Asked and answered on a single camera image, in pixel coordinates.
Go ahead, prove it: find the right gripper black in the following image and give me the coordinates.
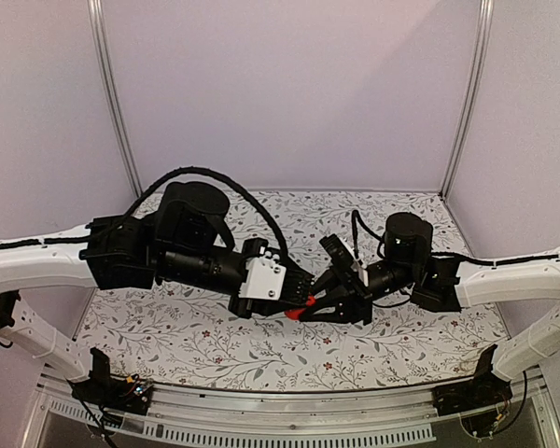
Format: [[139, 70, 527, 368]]
[[297, 259, 418, 328]]

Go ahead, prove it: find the red round charging case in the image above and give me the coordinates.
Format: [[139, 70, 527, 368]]
[[284, 295, 316, 321]]

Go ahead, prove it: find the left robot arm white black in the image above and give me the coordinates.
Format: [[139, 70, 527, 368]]
[[0, 181, 312, 405]]

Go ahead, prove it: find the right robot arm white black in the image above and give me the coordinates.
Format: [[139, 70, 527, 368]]
[[295, 212, 560, 407]]

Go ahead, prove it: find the floral patterned table mat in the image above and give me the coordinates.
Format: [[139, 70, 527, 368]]
[[77, 191, 507, 392]]

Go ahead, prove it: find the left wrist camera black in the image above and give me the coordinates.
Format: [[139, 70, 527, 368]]
[[238, 238, 313, 304]]

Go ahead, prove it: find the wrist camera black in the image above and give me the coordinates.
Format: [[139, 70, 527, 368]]
[[238, 238, 313, 304], [320, 234, 369, 287]]

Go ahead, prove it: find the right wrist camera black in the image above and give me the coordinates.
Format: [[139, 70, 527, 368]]
[[320, 234, 369, 287]]

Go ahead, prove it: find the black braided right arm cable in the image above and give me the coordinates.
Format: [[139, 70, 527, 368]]
[[350, 210, 388, 258]]

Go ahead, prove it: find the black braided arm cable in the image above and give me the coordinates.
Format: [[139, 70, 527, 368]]
[[350, 210, 388, 258], [120, 164, 290, 262]]

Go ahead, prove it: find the aluminium rail base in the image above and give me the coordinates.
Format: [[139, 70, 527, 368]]
[[22, 369, 560, 447]]

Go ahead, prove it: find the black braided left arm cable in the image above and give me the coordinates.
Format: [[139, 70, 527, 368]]
[[120, 164, 290, 262]]

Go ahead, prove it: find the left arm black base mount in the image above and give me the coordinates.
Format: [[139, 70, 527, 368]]
[[71, 347, 153, 415]]

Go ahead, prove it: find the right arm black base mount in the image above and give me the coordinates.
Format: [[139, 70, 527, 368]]
[[431, 344, 512, 416]]

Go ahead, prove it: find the aluminium frame post right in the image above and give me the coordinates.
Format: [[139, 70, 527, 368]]
[[440, 0, 494, 202]]

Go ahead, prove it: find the aluminium frame post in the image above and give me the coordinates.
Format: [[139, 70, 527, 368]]
[[87, 0, 144, 198], [440, 0, 494, 202]]

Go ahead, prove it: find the aluminium frame post left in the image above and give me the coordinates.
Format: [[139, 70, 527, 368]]
[[87, 0, 144, 198]]

